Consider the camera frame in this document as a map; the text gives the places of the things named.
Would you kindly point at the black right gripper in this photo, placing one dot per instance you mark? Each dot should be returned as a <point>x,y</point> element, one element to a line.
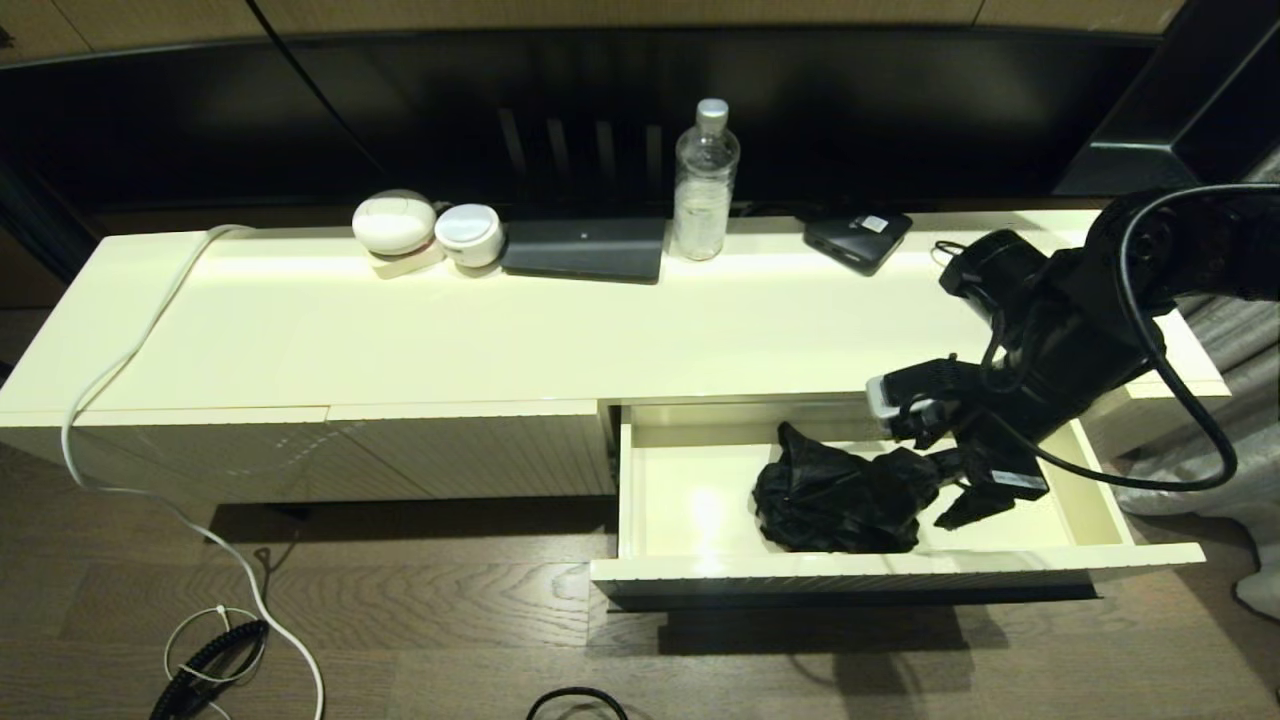
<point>995,455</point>

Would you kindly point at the black umbrella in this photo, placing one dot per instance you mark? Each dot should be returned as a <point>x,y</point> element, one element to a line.
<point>830,500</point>

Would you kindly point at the white ribbed drawer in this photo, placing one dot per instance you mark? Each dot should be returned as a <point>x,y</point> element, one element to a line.
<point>700,500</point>

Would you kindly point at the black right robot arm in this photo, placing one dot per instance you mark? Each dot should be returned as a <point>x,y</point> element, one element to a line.
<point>1080,340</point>

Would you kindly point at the white low cabinet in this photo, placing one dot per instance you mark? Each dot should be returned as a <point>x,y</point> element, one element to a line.
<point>400,330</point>

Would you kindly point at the black box with white label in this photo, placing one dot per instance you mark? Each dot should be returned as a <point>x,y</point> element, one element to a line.
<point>850,243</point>

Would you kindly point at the grey curtain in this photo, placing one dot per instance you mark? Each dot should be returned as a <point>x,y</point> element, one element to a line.
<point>1240,480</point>

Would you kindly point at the black television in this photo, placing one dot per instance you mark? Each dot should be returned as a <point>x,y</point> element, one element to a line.
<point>900,120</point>

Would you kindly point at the clear plastic water bottle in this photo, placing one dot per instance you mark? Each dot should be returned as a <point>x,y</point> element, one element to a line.
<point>704,198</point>

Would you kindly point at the dark grey flat box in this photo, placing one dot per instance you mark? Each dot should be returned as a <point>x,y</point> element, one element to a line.
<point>585,249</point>

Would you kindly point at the white ribbed cabinet door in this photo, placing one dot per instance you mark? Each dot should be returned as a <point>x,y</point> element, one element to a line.
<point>500,450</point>
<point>250,455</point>

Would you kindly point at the small white round device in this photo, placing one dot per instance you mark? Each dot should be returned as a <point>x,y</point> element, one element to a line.
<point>468,233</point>

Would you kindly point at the large white round device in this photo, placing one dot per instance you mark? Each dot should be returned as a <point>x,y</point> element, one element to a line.
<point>394,223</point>

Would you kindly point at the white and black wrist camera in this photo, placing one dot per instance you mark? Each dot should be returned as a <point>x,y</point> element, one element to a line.
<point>915,390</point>

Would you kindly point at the black wall shelf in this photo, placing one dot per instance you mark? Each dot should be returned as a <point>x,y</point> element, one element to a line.
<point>1200,100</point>

